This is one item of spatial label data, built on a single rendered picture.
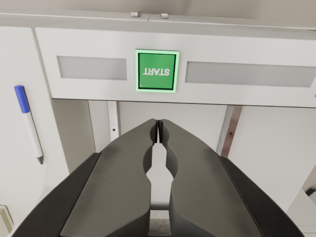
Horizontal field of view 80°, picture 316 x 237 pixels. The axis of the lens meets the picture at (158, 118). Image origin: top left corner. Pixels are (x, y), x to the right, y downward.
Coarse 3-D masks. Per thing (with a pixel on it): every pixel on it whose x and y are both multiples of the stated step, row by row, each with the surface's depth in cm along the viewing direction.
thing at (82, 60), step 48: (48, 48) 24; (96, 48) 24; (144, 48) 24; (192, 48) 24; (240, 48) 24; (288, 48) 24; (96, 96) 27; (144, 96) 27; (192, 96) 28; (240, 96) 28; (288, 96) 28
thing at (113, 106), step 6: (108, 102) 40; (114, 102) 40; (108, 108) 41; (114, 108) 41; (108, 114) 41; (114, 114) 41; (114, 120) 42; (114, 126) 43; (120, 126) 46; (114, 132) 44; (120, 132) 47; (114, 138) 45
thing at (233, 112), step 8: (232, 112) 41; (240, 112) 42; (224, 120) 46; (232, 120) 42; (224, 128) 45; (232, 128) 44; (224, 136) 45; (232, 136) 45; (224, 144) 46; (216, 152) 50; (224, 152) 47
